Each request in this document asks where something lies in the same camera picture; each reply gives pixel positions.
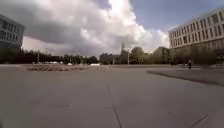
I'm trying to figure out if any row of dark trees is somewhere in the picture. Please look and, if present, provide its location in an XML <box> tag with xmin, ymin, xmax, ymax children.
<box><xmin>0</xmin><ymin>47</ymin><xmax>100</xmax><ymax>65</ymax></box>

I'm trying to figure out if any grey glass-fronted building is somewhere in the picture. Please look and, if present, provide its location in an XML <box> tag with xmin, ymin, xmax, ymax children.
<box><xmin>0</xmin><ymin>13</ymin><xmax>26</xmax><ymax>50</ymax></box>

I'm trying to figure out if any distant building with tower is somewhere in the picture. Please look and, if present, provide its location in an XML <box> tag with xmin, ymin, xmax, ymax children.
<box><xmin>99</xmin><ymin>42</ymin><xmax>130</xmax><ymax>66</ymax></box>

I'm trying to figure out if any person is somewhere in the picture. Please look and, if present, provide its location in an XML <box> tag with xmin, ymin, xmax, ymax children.
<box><xmin>187</xmin><ymin>59</ymin><xmax>193</xmax><ymax>70</ymax></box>

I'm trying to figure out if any pale building with many windows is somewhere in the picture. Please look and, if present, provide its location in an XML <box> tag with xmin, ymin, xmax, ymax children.
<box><xmin>168</xmin><ymin>7</ymin><xmax>224</xmax><ymax>53</ymax></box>

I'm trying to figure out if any row of green trees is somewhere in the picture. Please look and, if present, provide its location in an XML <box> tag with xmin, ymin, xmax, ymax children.
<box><xmin>129</xmin><ymin>45</ymin><xmax>224</xmax><ymax>66</ymax></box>

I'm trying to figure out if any grey paved plaza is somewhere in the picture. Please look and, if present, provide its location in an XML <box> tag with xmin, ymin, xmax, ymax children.
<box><xmin>0</xmin><ymin>64</ymin><xmax>224</xmax><ymax>128</ymax></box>

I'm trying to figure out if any dark raised ground strip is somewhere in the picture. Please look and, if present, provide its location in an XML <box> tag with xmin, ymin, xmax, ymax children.
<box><xmin>146</xmin><ymin>67</ymin><xmax>224</xmax><ymax>88</ymax></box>

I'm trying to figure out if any low brown planting bed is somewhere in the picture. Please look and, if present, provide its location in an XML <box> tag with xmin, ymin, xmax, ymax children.
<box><xmin>25</xmin><ymin>65</ymin><xmax>88</xmax><ymax>73</ymax></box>

